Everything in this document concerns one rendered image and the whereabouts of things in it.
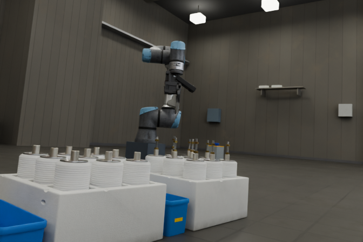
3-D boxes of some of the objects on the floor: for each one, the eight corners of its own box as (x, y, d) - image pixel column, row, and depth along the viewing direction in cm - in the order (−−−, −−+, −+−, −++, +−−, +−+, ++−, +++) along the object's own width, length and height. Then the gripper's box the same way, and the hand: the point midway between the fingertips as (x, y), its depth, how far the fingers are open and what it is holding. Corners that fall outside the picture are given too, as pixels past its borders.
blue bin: (114, 218, 124) (117, 188, 126) (135, 214, 133) (138, 186, 134) (167, 237, 104) (170, 201, 106) (188, 232, 112) (190, 198, 114)
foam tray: (127, 209, 140) (130, 169, 142) (183, 201, 169) (186, 168, 171) (193, 231, 114) (196, 181, 116) (247, 217, 143) (249, 177, 145)
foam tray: (-9, 231, 99) (-2, 174, 101) (94, 214, 128) (99, 170, 130) (51, 271, 74) (59, 194, 76) (163, 239, 103) (167, 183, 105)
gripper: (165, 73, 162) (162, 113, 159) (166, 68, 151) (163, 111, 149) (181, 74, 163) (179, 114, 160) (183, 69, 152) (181, 113, 149)
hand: (177, 111), depth 155 cm, fingers open, 3 cm apart
